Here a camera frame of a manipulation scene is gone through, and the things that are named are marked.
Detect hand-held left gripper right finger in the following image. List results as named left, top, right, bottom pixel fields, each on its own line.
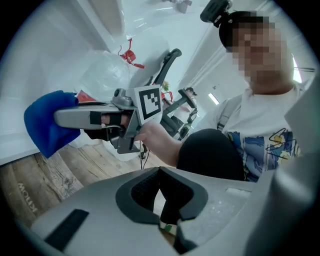
left=158, top=166, right=260, bottom=256

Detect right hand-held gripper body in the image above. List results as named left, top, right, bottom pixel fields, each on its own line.
left=109, top=84, right=164, bottom=155

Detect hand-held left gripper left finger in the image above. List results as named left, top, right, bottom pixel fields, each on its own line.
left=29, top=166, right=177, bottom=256

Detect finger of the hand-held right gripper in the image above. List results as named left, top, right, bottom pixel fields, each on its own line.
left=53, top=104, right=126, bottom=131
left=83, top=127, right=125, bottom=142

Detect white water dispenser cabinet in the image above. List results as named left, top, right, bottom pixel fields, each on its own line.
left=0, top=0, right=128, bottom=166

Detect large clear water bottle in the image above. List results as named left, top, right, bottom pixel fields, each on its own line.
left=159, top=89, right=176, bottom=111
left=74, top=38, right=151, bottom=163

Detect person's right hand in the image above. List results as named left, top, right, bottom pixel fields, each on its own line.
left=135, top=121, right=176, bottom=152

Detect person's black trousers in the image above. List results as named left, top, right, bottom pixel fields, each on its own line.
left=176, top=128, right=248, bottom=183

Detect white ceiling light panel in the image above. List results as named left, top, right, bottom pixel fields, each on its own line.
left=207, top=92, right=221, bottom=106

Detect person's head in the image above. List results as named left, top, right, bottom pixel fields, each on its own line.
left=218, top=10, right=296, bottom=96

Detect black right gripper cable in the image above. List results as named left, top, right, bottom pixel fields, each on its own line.
left=139, top=142, right=151, bottom=171

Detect grey shoulder strap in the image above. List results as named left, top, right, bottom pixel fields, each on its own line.
left=216, top=98, right=243, bottom=134

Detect black head-mounted camera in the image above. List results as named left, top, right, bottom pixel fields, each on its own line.
left=199, top=0, right=234, bottom=29

